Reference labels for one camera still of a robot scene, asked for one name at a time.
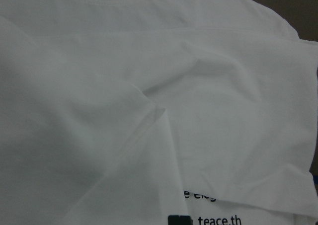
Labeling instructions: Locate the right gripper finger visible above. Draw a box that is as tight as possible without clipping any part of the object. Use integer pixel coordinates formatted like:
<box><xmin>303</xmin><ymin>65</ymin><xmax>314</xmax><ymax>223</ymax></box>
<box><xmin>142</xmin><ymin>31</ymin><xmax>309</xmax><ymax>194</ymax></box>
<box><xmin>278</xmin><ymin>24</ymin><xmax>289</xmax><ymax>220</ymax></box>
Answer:
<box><xmin>167</xmin><ymin>215</ymin><xmax>193</xmax><ymax>225</ymax></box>

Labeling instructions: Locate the white long-sleeve printed shirt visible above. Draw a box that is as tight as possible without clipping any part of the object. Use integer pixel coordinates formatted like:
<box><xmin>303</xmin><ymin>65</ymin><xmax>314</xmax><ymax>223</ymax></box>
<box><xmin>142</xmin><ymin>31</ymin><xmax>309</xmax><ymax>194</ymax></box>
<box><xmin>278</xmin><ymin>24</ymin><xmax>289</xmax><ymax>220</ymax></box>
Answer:
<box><xmin>0</xmin><ymin>0</ymin><xmax>318</xmax><ymax>225</ymax></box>

